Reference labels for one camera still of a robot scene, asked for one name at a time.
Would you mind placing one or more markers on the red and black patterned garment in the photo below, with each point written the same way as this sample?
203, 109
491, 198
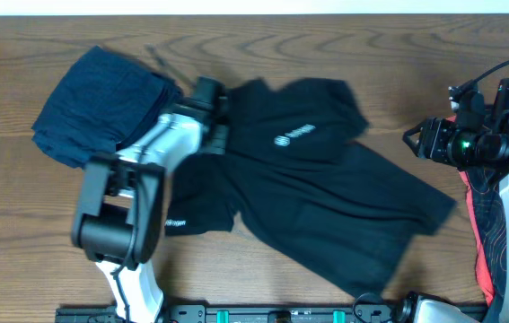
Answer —
487, 218

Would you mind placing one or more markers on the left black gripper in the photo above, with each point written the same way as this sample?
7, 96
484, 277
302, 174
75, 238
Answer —
222, 147

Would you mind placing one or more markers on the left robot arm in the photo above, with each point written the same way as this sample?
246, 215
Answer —
119, 210

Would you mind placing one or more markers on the black polo shirt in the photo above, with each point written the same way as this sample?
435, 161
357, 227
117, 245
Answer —
295, 174

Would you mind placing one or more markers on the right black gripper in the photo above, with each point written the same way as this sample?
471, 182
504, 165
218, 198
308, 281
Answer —
434, 141

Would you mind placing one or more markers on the folded navy blue garment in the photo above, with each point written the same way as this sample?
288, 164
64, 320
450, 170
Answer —
104, 103

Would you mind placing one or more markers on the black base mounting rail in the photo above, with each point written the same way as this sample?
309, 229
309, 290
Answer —
205, 314

